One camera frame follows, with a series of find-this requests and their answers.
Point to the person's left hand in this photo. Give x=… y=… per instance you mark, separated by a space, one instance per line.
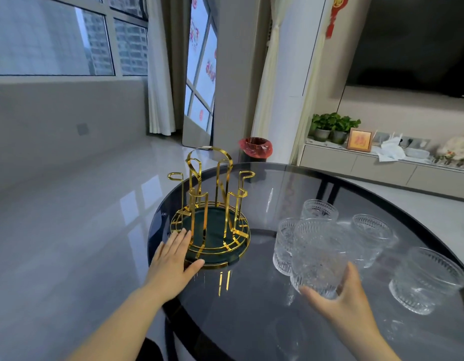
x=168 y=272

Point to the person's right hand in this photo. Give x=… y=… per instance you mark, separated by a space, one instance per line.
x=348 y=310

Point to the person's left thumb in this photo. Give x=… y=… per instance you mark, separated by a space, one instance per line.
x=193 y=269

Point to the person's left middle finger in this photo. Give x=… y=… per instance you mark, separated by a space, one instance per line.
x=174 y=245

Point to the person's left little finger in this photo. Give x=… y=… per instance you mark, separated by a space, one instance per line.
x=157 y=255

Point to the person's right thumb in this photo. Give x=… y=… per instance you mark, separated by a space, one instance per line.
x=314 y=295

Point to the clear ribbed drinking glass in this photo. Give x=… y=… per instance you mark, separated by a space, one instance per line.
x=316 y=255
x=282 y=248
x=423 y=283
x=371 y=236
x=319 y=209

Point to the gold cup rack green base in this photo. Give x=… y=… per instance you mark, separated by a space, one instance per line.
x=217 y=229

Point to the person's left forearm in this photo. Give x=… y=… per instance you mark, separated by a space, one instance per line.
x=119 y=328

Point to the person's right forearm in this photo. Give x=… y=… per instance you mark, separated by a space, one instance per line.
x=371 y=344

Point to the black chair seat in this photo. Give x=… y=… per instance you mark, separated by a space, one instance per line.
x=149 y=351

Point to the trash bin with red liner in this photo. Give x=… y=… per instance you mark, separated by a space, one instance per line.
x=255 y=148

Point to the beige low media cabinet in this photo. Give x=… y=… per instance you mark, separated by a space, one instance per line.
x=378 y=171

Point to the glass door with red decals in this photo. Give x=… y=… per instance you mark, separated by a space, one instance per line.
x=200 y=78

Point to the green potted plant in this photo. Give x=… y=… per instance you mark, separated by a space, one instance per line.
x=343 y=129
x=322 y=125

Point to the white window curtain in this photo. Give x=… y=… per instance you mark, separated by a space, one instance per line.
x=160 y=71

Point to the white shallow dish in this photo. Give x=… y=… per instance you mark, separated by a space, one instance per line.
x=417 y=153

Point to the cream sheer curtain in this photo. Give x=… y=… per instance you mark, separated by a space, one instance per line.
x=267 y=90

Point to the pale decorative figurine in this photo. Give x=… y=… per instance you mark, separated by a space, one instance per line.
x=457 y=148

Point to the white standing air conditioner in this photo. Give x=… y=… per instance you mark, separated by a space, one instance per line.
x=292 y=71

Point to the large framed window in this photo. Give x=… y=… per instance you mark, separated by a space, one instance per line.
x=48 y=37

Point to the red hanging knot ornament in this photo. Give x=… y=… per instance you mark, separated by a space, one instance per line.
x=334 y=14

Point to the black metal table frame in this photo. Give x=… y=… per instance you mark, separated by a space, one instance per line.
x=171 y=342

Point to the grey wall socket plate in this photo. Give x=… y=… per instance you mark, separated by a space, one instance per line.
x=83 y=129

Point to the wooden picture frame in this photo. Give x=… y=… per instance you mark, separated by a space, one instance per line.
x=359 y=140

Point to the black wall television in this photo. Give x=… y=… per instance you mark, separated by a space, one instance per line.
x=412 y=41

